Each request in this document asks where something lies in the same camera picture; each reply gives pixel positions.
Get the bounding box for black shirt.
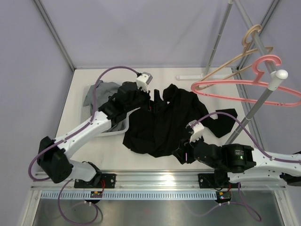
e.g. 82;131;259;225
122;83;238;159

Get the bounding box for grey shirt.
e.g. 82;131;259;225
83;80;128;136

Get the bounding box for pink plastic hanger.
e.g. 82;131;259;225
190;54;301;108

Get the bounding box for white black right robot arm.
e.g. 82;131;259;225
172;140;301;188

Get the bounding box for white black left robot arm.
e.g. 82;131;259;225
36;80;152;188

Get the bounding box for white plastic basket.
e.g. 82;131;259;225
80;80;129;137

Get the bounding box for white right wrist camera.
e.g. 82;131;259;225
186;120;205;143

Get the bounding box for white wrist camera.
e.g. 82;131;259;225
186;120;205;143
136;72;153;93

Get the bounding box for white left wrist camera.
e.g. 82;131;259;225
136;72;153;93

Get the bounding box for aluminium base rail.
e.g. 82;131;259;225
30;170;286;191

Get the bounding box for white slotted cable duct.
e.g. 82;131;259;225
41;191;217;200

